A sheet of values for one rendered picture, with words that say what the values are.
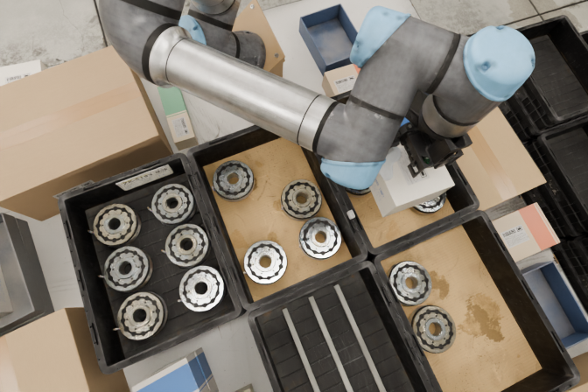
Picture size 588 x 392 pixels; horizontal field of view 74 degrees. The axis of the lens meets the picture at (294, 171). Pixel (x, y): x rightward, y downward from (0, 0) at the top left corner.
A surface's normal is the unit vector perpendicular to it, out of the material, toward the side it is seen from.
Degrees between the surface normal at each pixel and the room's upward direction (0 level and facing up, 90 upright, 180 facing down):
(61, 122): 0
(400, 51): 36
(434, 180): 0
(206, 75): 30
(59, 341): 0
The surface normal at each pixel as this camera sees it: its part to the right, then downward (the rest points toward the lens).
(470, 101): -0.40, 0.86
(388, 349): 0.05, -0.32
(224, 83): -0.31, 0.06
